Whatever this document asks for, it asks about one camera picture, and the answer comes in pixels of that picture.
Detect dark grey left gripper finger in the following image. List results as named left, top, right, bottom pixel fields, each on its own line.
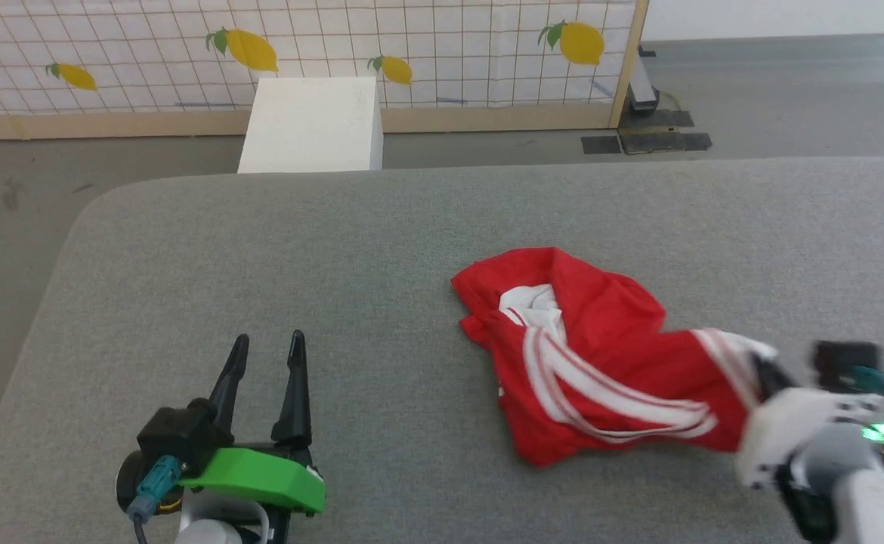
left=208, top=334, right=251, bottom=440
left=270, top=329, right=314, bottom=451

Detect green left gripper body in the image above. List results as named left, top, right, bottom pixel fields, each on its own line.
left=178, top=446, right=327, bottom=544

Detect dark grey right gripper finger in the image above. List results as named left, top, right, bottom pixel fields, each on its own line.
left=752, top=355, right=796, bottom=403

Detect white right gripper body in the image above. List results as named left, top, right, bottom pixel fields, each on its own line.
left=735, top=384, right=884, bottom=492

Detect red white-striped sports garment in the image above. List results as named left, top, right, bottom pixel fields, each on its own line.
left=450, top=246, right=780, bottom=468

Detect long black floor mat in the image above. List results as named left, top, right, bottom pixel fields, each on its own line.
left=620, top=131, right=714, bottom=155

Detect white box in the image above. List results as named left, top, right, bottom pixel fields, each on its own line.
left=236, top=76, right=385, bottom=175

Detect metal partition support foot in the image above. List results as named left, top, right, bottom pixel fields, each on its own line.
left=626, top=44, right=662, bottom=116

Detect lemon print grid partition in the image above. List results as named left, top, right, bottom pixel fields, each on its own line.
left=0, top=0, right=651, bottom=142

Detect left cable with teal connector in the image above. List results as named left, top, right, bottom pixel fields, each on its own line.
left=125, top=455, right=185, bottom=544

